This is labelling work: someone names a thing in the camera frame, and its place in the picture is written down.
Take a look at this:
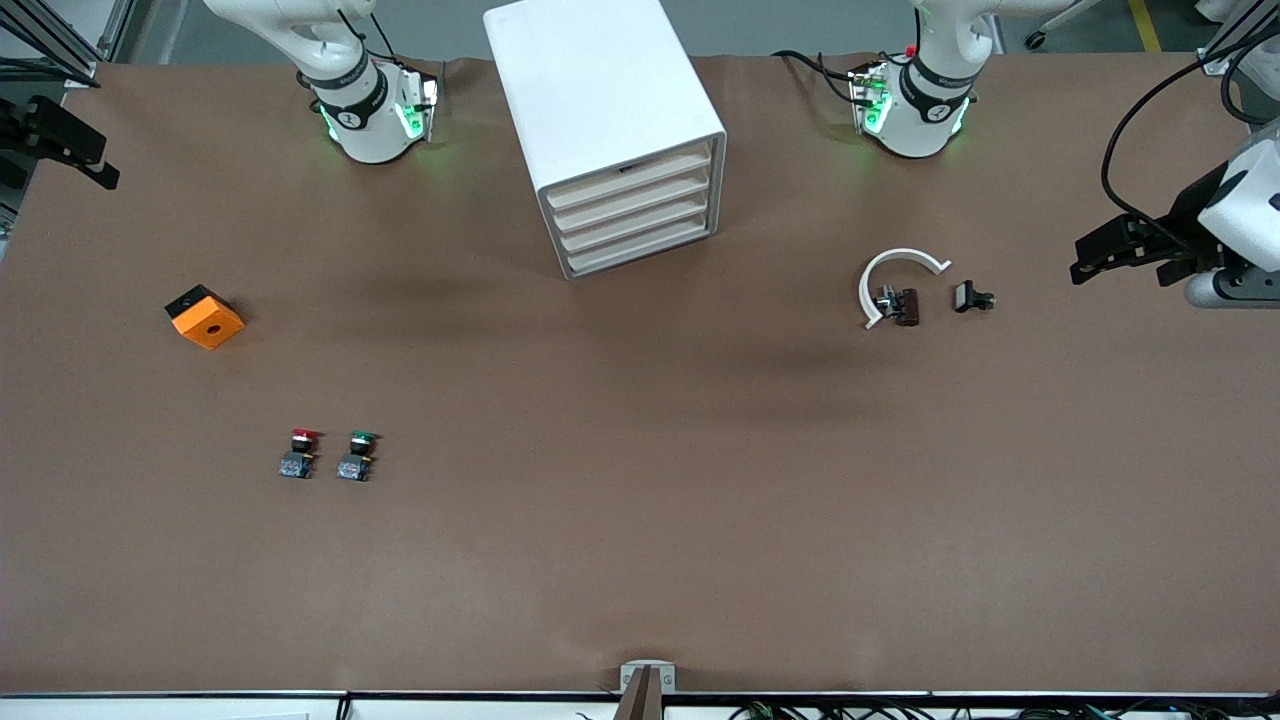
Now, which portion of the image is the white chair leg with caster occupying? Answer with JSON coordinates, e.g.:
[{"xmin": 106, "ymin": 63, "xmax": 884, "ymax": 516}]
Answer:
[{"xmin": 1024, "ymin": 0, "xmax": 1103, "ymax": 51}]

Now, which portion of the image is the metal table edge bracket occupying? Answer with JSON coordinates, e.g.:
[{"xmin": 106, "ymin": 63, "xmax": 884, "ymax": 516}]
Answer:
[{"xmin": 620, "ymin": 660, "xmax": 677, "ymax": 693}]

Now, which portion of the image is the green push button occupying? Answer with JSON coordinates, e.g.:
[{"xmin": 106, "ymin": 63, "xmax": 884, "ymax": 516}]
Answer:
[{"xmin": 337, "ymin": 431, "xmax": 380, "ymax": 483}]

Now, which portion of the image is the brown post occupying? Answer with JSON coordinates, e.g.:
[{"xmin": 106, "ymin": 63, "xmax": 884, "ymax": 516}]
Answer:
[{"xmin": 612, "ymin": 667, "xmax": 665, "ymax": 720}]

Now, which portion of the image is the white curved plastic piece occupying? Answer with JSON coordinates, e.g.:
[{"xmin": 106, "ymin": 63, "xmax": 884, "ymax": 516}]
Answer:
[{"xmin": 859, "ymin": 248, "xmax": 953, "ymax": 331}]

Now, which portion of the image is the orange box with hole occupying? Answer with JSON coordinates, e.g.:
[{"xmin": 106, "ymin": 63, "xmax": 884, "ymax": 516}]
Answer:
[{"xmin": 164, "ymin": 284, "xmax": 246, "ymax": 351}]

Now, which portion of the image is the aluminium frame post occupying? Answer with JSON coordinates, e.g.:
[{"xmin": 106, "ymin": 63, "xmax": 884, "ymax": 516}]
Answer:
[
  {"xmin": 1200, "ymin": 0, "xmax": 1280, "ymax": 77},
  {"xmin": 0, "ymin": 0, "xmax": 137, "ymax": 91}
]

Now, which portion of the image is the brown table mat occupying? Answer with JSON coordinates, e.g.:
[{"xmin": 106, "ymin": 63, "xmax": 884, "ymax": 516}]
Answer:
[{"xmin": 0, "ymin": 55, "xmax": 1280, "ymax": 697}]

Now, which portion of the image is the red push button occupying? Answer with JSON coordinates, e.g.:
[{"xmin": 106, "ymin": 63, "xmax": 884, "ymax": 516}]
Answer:
[{"xmin": 279, "ymin": 429, "xmax": 321, "ymax": 480}]

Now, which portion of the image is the black base cable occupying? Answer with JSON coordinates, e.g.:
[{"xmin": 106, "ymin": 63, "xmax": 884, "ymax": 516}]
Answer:
[{"xmin": 772, "ymin": 48, "xmax": 863, "ymax": 107}]

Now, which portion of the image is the metal base connector plate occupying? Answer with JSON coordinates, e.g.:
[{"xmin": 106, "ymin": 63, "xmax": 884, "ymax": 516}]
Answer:
[
  {"xmin": 395, "ymin": 65, "xmax": 442, "ymax": 143},
  {"xmin": 848, "ymin": 62, "xmax": 893, "ymax": 137}
]

